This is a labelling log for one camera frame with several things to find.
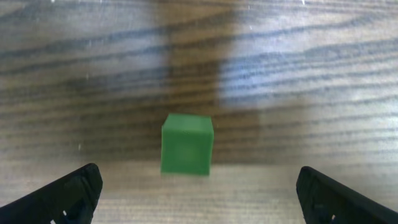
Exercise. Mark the green cube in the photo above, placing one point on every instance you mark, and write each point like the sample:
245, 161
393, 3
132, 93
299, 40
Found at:
186, 146

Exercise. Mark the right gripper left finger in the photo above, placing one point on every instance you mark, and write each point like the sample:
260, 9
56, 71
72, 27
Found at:
68, 199

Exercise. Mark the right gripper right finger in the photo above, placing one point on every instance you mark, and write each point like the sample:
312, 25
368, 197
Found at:
329, 199

